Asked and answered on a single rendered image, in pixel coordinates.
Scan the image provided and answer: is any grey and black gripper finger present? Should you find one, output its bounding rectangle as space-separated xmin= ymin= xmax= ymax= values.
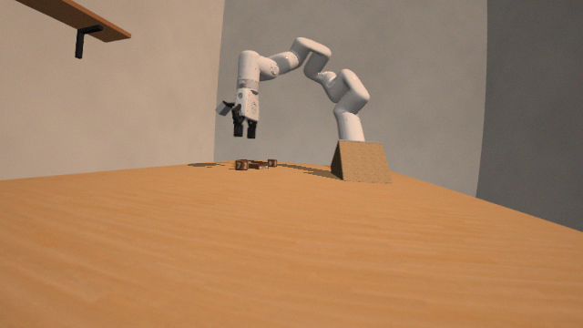
xmin=247 ymin=120 xmax=257 ymax=138
xmin=231 ymin=104 xmax=245 ymax=137

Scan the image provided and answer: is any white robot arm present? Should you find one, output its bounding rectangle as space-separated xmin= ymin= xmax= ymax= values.
xmin=237 ymin=37 xmax=370 ymax=140

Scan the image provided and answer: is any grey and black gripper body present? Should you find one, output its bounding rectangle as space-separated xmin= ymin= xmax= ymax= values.
xmin=234 ymin=87 xmax=259 ymax=121

